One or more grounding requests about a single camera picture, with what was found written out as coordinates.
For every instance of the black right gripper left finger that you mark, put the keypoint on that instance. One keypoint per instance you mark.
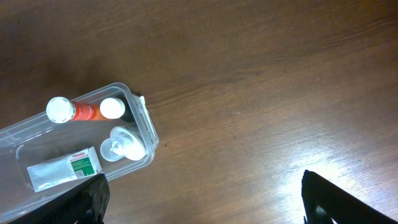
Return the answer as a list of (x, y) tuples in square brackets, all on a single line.
[(83, 204)]

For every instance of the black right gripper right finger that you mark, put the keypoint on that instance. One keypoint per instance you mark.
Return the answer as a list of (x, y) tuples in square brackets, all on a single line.
[(324, 202)]

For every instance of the white Panadol box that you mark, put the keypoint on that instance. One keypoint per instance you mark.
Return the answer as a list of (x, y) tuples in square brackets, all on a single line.
[(84, 163)]

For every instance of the clear spray bottle white label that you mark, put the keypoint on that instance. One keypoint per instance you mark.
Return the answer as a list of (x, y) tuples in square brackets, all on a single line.
[(124, 142)]

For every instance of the orange Redoxon tube white cap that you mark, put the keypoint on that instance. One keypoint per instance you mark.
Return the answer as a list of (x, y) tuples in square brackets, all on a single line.
[(61, 110)]

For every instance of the clear plastic container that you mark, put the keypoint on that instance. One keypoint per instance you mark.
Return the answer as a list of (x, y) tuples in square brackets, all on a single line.
[(38, 139)]

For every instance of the dark bottle with white cap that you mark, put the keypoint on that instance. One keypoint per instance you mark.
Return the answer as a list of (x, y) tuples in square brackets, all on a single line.
[(116, 108)]

